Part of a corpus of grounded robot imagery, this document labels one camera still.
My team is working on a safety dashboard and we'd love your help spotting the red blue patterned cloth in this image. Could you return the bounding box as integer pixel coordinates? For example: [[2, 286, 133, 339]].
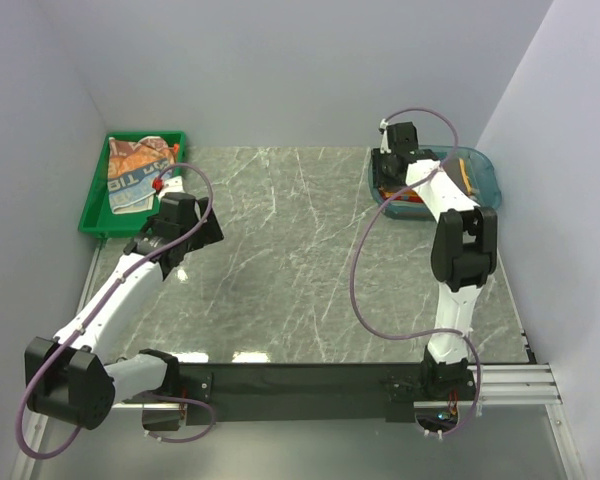
[[379, 188, 424, 205]]

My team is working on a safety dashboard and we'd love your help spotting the orange yellow cloth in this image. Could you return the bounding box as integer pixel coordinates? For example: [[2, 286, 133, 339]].
[[458, 158, 476, 197]]

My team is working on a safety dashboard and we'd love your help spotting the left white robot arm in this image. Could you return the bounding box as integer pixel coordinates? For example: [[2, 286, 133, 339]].
[[23, 192, 224, 430]]

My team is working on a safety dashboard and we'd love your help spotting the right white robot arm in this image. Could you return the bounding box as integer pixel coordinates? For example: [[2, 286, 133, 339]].
[[370, 119, 498, 399]]

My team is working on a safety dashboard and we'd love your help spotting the green plastic bin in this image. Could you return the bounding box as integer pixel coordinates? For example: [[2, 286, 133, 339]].
[[79, 131, 187, 239]]

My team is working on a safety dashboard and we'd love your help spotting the blue translucent plastic tub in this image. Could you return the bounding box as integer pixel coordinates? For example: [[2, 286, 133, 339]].
[[367, 147, 502, 220]]

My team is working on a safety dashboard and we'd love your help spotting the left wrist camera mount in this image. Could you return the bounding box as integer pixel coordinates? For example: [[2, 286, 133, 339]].
[[152, 175, 184, 199]]

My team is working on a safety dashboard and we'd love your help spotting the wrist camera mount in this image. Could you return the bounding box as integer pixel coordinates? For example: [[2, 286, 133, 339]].
[[379, 118, 391, 154], [152, 175, 184, 199]]

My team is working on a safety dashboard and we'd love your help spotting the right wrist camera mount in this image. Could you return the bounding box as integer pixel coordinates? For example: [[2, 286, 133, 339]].
[[379, 118, 391, 154]]

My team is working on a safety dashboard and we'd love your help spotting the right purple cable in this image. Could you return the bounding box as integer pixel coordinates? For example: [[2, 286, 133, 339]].
[[349, 107, 481, 439]]

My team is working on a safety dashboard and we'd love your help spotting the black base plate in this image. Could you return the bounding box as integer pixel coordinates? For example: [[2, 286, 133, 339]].
[[121, 360, 481, 431]]

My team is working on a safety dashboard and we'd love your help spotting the aluminium mounting rail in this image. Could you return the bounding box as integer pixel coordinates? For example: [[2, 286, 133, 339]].
[[9, 241, 586, 479]]

